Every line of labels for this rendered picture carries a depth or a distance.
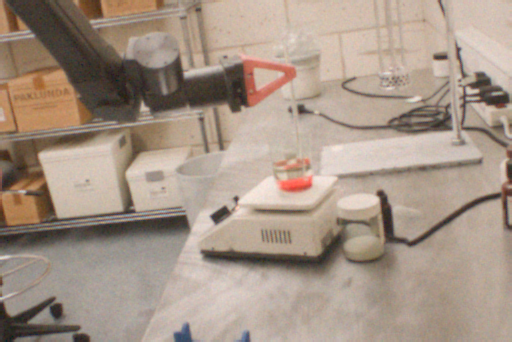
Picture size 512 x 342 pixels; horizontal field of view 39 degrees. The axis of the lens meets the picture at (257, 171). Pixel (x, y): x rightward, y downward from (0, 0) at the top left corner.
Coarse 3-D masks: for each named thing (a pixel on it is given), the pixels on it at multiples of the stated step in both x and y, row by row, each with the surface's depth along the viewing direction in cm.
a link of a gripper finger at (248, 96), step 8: (248, 64) 97; (256, 64) 98; (264, 64) 98; (272, 64) 99; (280, 64) 99; (248, 72) 97; (288, 72) 100; (240, 80) 98; (248, 80) 99; (280, 80) 100; (288, 80) 100; (248, 88) 98; (264, 88) 100; (272, 88) 100; (240, 96) 100; (248, 96) 98; (256, 96) 99; (264, 96) 99; (248, 104) 99; (256, 104) 99
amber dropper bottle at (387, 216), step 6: (378, 192) 107; (384, 192) 107; (384, 198) 107; (384, 204) 107; (390, 204) 108; (384, 210) 107; (390, 210) 107; (384, 216) 107; (390, 216) 108; (384, 222) 107; (390, 222) 108; (384, 228) 108; (390, 228) 108
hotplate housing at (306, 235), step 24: (336, 192) 109; (240, 216) 106; (264, 216) 104; (288, 216) 102; (312, 216) 101; (336, 216) 108; (216, 240) 109; (240, 240) 107; (264, 240) 105; (288, 240) 103; (312, 240) 101
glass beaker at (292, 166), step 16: (272, 144) 103; (288, 144) 102; (304, 144) 102; (272, 160) 104; (288, 160) 103; (304, 160) 103; (288, 176) 103; (304, 176) 104; (288, 192) 104; (304, 192) 104
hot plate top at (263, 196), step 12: (264, 180) 114; (324, 180) 109; (336, 180) 109; (252, 192) 109; (264, 192) 108; (312, 192) 105; (324, 192) 105; (240, 204) 105; (252, 204) 104; (264, 204) 103; (276, 204) 103; (288, 204) 102; (300, 204) 101; (312, 204) 101
